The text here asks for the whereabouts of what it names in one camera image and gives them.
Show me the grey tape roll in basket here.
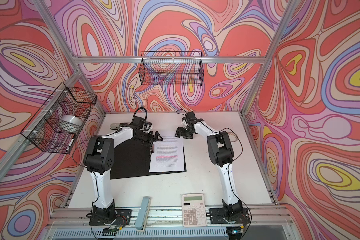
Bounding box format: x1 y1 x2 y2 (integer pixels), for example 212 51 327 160
61 115 83 126

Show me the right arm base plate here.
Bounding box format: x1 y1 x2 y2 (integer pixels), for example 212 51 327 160
209 208 251 225

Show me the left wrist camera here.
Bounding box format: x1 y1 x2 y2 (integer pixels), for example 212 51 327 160
130 116 152 132

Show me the black wire basket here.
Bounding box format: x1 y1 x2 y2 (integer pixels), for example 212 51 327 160
139 51 204 86
21 83 97 154

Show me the pink white calculator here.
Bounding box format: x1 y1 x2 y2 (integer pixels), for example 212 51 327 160
182 194 207 228

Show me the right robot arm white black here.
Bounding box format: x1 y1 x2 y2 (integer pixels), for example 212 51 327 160
175 112 244 221

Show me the black wire basket back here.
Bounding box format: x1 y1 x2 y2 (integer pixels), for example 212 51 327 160
139 51 204 86

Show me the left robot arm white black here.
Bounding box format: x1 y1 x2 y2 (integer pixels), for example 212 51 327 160
83 123 163 225

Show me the light blue eraser bar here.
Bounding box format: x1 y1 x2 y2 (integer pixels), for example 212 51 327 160
135 196 151 232

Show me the blue folder black inside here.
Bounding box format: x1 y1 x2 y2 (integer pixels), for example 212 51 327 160
110 140 187 180

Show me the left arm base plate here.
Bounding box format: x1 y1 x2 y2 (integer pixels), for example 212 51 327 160
89 209 132 227

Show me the grey black stapler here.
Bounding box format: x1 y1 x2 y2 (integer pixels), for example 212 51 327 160
110 123 128 131

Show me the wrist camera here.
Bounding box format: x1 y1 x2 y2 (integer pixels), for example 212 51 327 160
182 112 197 126
130 116 152 132

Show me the clear tape roll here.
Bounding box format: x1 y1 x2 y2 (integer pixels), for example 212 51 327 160
228 132 239 143

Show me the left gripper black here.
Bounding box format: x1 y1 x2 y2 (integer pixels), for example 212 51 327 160
135 131 163 146

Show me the marker pen in basket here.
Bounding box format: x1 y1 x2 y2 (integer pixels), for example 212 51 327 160
66 137 75 153

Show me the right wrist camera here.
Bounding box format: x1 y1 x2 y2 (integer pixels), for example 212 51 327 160
182 112 197 126

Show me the printed paper sheet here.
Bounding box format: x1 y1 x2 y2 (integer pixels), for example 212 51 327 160
149 136 186 173

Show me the black wire basket left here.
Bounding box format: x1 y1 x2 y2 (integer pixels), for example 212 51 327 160
21 83 97 154

